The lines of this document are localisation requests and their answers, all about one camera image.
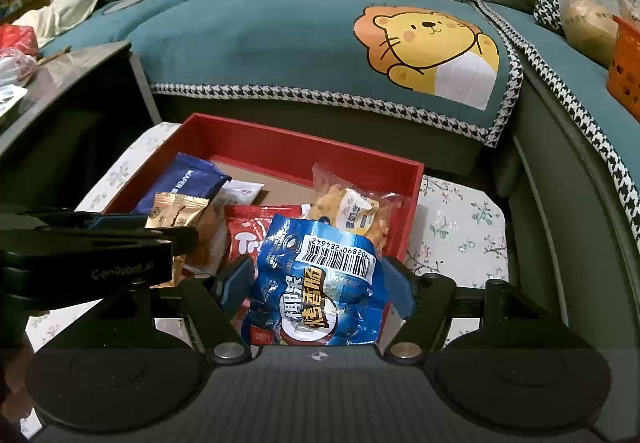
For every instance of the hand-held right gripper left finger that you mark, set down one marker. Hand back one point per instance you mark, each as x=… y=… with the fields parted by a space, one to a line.
x=240 y=284

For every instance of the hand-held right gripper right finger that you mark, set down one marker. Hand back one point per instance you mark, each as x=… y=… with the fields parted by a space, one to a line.
x=400 y=288

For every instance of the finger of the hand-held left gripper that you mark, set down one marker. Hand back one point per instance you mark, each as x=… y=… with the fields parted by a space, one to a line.
x=125 y=221
x=150 y=240

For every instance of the gold snack packet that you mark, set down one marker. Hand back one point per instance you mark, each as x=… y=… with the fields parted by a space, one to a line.
x=175 y=210

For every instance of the red gummy candy packet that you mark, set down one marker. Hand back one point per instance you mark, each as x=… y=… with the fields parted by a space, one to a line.
x=245 y=233

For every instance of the dark blue wafer packet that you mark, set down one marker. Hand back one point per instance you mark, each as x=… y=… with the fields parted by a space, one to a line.
x=185 y=183

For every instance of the blue sausage packet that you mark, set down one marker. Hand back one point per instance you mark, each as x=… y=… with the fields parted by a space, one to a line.
x=310 y=303

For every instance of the white spicy strip packet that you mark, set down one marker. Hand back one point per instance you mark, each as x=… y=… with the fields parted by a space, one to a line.
x=242 y=193

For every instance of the clear yellow cookie packet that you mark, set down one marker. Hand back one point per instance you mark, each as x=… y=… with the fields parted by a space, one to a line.
x=340 y=195

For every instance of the red cardboard box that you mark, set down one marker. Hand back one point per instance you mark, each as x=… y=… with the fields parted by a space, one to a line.
x=300 y=153

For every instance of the dark coffee table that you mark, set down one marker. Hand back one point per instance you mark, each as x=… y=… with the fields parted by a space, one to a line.
x=75 y=73

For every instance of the white paper bag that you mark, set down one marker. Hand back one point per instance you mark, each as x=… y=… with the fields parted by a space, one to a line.
x=10 y=100

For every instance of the teal houndstooth trim sofa cover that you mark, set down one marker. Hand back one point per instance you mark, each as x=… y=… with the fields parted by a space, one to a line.
x=560 y=53

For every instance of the orange plastic basket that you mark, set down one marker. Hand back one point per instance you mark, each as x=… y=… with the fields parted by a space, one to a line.
x=625 y=73

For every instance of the plastic bag with yellow contents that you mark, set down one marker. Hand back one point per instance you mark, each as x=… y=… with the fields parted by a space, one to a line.
x=590 y=23

